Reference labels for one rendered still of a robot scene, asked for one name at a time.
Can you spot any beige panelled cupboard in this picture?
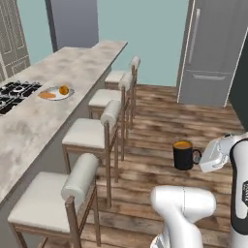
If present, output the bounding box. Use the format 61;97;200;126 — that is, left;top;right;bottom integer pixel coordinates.
0;0;31;82

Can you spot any black coffee mug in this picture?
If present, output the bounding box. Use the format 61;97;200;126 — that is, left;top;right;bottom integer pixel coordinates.
171;140;203;171

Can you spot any grey tall panel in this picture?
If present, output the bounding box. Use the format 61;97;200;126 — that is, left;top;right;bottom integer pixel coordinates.
44;0;100;53

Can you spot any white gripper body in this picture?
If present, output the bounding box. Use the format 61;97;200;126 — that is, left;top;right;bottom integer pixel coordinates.
199;138;229;173

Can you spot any white breakfast plate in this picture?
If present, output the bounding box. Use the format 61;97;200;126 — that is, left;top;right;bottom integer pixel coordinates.
37;84;76;102

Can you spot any grey steel fridge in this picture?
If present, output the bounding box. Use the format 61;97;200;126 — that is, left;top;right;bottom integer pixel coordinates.
175;0;248;109

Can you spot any orange round fruit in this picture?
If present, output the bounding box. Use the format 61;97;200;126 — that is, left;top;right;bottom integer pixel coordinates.
58;84;71;96

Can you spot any white cushioned wooden bar stool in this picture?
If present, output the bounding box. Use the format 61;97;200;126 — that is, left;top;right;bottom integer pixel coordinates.
61;99;122;209
104;55;141;130
87;71;135;163
7;152;102;248

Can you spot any orange flat pastry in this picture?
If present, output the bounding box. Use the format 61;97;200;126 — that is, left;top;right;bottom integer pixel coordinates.
38;91;57;100

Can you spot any dark tall cabinet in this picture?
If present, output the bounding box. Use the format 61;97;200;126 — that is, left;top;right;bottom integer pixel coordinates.
227;32;248;132

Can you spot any black gas hob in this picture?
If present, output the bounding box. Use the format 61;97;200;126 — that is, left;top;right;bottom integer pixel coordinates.
0;79;44;116

